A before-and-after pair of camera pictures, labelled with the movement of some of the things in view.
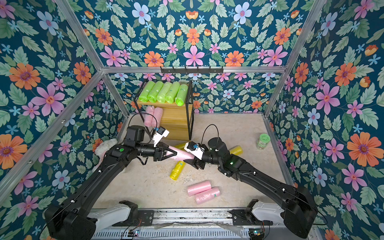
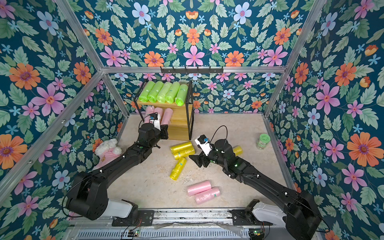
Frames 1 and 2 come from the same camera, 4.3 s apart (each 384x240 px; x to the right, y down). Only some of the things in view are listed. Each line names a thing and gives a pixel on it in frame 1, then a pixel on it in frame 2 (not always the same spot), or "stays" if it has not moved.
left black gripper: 158,151 to 163,132
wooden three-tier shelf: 177,121 stays
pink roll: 148,118 stays
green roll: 161,96 stays
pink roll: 181,155 to 167,116
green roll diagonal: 182,94 stays
